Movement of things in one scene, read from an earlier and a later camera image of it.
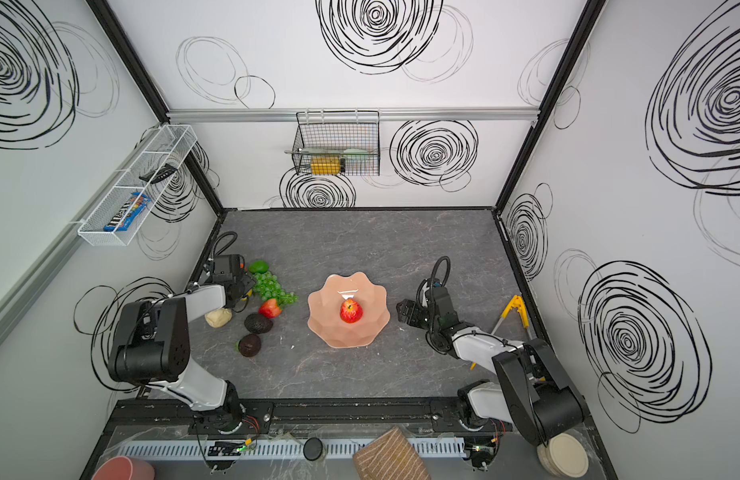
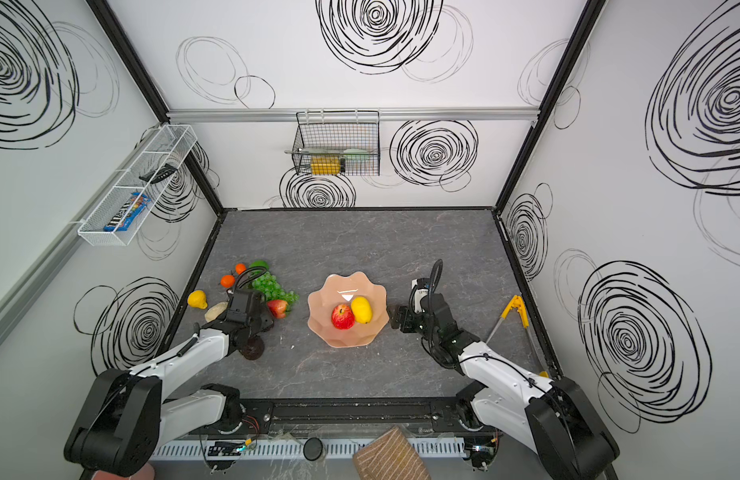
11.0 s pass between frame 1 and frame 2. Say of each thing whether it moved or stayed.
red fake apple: moved
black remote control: stayed
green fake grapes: stayed
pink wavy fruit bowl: stayed
